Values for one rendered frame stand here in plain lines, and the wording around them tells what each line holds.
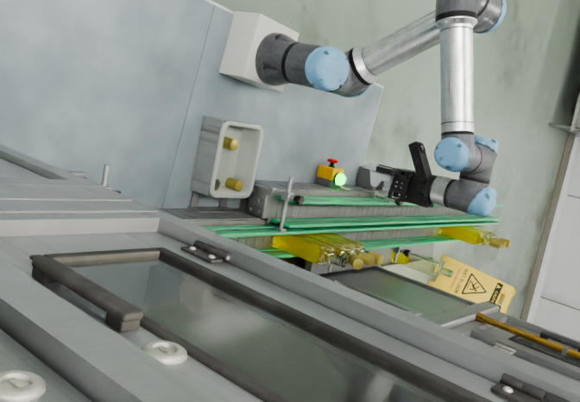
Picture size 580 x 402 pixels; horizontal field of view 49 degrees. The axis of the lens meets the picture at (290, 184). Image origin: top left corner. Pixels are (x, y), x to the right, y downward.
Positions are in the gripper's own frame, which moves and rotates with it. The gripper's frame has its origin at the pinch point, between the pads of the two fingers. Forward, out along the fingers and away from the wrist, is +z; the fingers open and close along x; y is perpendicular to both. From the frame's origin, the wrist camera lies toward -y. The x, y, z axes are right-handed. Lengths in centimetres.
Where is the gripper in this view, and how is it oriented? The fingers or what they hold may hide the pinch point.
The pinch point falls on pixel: (372, 165)
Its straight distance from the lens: 177.5
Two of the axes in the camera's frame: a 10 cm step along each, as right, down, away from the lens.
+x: 6.3, 0.2, 7.8
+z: -7.5, -2.3, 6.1
